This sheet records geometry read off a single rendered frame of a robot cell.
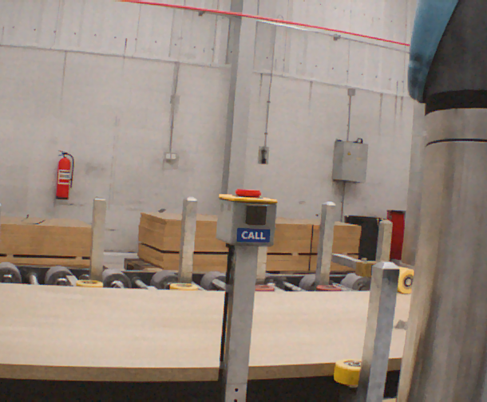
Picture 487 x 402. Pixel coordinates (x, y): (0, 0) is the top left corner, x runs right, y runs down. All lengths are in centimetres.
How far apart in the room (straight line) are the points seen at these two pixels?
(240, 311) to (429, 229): 64
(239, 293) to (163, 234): 617
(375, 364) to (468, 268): 78
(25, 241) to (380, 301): 586
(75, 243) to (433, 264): 659
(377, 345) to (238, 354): 25
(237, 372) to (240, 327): 7
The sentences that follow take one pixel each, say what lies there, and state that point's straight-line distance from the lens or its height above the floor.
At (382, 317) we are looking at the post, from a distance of 123.
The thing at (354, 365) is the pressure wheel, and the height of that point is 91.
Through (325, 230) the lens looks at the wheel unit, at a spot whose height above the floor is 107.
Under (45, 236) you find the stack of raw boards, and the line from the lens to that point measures 694.
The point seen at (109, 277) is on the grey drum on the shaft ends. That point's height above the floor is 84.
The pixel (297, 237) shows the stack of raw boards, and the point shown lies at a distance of 797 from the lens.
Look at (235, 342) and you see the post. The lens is 112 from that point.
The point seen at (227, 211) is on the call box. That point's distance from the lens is 109.
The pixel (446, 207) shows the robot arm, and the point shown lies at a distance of 50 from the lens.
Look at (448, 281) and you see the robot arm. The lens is 49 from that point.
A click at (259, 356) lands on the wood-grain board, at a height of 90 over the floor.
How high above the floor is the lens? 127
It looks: 3 degrees down
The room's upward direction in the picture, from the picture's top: 5 degrees clockwise
